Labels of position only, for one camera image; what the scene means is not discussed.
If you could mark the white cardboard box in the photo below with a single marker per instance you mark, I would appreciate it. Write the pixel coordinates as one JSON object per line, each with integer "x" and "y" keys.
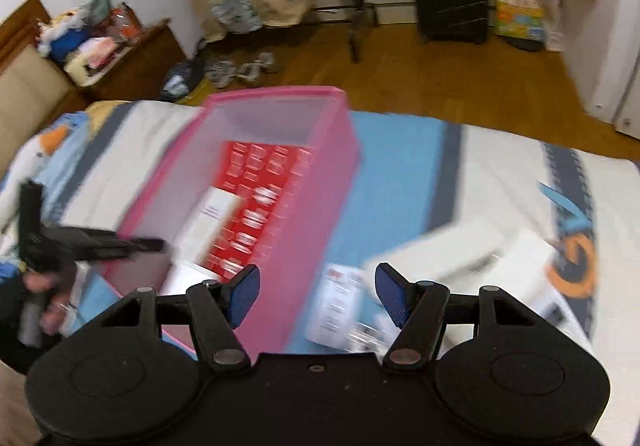
{"x": 500, "y": 266}

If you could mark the plain brown paper bag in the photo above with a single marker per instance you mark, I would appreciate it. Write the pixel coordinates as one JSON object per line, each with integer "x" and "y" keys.
{"x": 205, "y": 13}

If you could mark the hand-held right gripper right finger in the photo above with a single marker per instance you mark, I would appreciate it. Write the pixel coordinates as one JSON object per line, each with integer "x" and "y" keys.
{"x": 392, "y": 293}

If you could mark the person's left hand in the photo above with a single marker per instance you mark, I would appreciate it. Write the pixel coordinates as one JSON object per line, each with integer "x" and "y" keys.
{"x": 57, "y": 306}

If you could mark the black bag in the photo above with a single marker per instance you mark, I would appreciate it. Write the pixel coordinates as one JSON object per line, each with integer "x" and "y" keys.
{"x": 180, "y": 75}

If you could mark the person's left forearm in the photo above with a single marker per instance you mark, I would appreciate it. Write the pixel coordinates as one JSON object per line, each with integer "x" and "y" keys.
{"x": 10, "y": 326}

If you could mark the clear orange container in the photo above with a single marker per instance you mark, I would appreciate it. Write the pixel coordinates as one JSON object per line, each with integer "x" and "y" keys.
{"x": 125, "y": 23}

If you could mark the colourful printed box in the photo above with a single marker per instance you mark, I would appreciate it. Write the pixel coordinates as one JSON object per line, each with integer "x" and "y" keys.
{"x": 520, "y": 15}

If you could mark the blue plush toy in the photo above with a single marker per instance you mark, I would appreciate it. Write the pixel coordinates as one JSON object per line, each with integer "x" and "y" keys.
{"x": 55, "y": 160}

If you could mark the silver remote control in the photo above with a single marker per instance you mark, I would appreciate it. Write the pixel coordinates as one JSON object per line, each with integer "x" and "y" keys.
{"x": 337, "y": 311}

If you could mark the grey sneaker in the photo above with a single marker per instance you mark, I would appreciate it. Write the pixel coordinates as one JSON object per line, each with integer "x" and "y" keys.
{"x": 222, "y": 79}
{"x": 216, "y": 65}

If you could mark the pink storage box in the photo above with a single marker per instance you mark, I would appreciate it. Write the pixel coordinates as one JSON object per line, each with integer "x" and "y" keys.
{"x": 320, "y": 206}

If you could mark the pink folded cloth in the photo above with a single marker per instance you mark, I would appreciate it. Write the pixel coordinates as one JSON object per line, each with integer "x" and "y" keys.
{"x": 97, "y": 48}

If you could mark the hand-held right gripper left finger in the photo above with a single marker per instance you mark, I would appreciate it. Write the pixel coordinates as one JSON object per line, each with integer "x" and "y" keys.
{"x": 242, "y": 293}

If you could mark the blue cloth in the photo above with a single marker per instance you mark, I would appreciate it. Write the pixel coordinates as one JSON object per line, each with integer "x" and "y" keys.
{"x": 67, "y": 41}

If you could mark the beige bed headboard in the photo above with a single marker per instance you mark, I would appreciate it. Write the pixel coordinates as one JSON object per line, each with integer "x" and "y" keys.
{"x": 25, "y": 90}

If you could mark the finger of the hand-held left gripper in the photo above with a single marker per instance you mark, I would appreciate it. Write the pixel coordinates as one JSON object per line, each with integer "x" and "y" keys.
{"x": 125, "y": 246}

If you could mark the patterned plastic bag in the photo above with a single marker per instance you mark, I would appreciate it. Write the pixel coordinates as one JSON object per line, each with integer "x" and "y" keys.
{"x": 235, "y": 11}

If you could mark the red printed glasses case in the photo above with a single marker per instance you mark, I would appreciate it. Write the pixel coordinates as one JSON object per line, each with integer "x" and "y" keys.
{"x": 270, "y": 175}

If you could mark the wooden nightstand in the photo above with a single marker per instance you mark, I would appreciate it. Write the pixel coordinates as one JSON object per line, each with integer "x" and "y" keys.
{"x": 145, "y": 60}

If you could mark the white plastic bin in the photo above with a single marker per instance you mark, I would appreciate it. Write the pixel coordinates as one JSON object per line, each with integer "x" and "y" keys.
{"x": 82, "y": 73}

